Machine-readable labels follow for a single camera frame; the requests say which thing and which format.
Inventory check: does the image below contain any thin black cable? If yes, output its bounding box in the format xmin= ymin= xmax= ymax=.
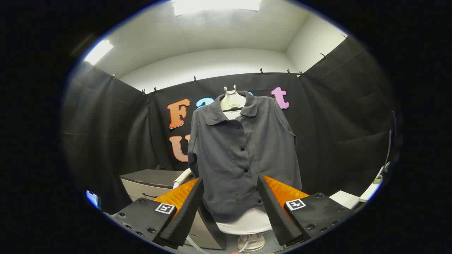
xmin=385 ymin=111 xmax=398 ymax=170

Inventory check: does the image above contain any white paper sheet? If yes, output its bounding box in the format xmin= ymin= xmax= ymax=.
xmin=329 ymin=190 xmax=360 ymax=209

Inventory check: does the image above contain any white garment steamer head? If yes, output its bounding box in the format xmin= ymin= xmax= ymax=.
xmin=172 ymin=168 xmax=194 ymax=189

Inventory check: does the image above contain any smartphone with lit screen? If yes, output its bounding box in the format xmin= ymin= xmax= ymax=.
xmin=86 ymin=190 xmax=101 ymax=209

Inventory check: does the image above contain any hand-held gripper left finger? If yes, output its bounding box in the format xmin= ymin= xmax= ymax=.
xmin=110 ymin=177 xmax=204 ymax=250

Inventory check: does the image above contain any black backdrop cloth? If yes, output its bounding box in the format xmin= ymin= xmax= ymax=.
xmin=62 ymin=35 xmax=403 ymax=216

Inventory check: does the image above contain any white handheld device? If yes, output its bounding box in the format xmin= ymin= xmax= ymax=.
xmin=359 ymin=166 xmax=385 ymax=203

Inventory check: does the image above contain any rectangular ceiling light panel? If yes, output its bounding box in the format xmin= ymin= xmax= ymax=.
xmin=172 ymin=0 xmax=262 ymax=17

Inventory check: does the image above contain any grey drawer cabinet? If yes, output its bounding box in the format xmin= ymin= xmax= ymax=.
xmin=119 ymin=169 xmax=226 ymax=250

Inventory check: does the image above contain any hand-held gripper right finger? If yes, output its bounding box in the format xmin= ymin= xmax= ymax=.
xmin=257 ymin=174 xmax=355 ymax=247

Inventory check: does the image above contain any dark grey button shirt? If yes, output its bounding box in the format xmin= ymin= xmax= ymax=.
xmin=188 ymin=91 xmax=303 ymax=223

